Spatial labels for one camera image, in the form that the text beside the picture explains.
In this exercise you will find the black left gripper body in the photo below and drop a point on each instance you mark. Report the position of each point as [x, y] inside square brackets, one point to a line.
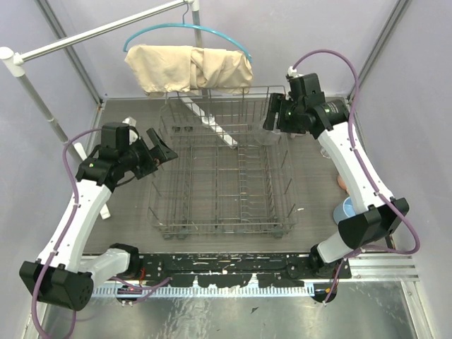
[149, 155]

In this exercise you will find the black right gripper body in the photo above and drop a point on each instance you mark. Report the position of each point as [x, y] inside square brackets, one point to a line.
[289, 120]

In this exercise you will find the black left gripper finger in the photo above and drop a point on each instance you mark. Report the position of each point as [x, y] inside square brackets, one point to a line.
[159, 146]
[162, 154]

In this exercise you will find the clear faceted glass cup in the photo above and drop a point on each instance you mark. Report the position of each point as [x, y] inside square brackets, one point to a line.
[267, 138]

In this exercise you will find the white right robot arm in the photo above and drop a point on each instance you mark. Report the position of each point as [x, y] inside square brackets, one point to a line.
[377, 211]

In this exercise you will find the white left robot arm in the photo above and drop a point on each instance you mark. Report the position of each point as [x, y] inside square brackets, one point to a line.
[57, 276]

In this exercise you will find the beige cloth on hanger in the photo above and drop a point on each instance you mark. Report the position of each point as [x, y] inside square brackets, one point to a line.
[185, 69]

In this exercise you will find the pink ceramic mug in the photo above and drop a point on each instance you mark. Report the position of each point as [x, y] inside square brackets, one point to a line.
[342, 184]

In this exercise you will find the teal clothes hanger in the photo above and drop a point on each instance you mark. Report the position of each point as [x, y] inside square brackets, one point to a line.
[190, 34]

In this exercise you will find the blue ceramic mug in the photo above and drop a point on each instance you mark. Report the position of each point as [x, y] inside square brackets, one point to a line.
[343, 211]

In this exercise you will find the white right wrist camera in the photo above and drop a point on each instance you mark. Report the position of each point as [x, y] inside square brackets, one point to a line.
[292, 73]

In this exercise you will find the grey wire dish rack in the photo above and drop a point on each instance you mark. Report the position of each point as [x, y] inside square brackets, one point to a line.
[223, 181]

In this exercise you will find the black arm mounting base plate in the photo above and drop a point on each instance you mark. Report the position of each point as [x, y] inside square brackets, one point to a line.
[229, 270]

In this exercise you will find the white clothes rail stand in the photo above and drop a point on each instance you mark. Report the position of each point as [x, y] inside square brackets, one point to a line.
[34, 185]

